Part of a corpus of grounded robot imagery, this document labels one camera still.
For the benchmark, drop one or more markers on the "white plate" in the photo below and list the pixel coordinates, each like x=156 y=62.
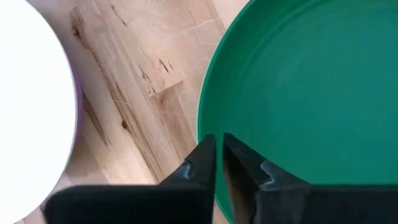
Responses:
x=31 y=109

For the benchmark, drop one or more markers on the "dark green plate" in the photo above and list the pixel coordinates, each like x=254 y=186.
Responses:
x=311 y=93

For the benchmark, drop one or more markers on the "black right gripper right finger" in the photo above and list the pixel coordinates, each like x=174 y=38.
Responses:
x=311 y=205

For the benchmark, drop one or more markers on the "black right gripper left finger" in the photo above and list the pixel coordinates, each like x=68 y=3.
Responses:
x=140 y=205

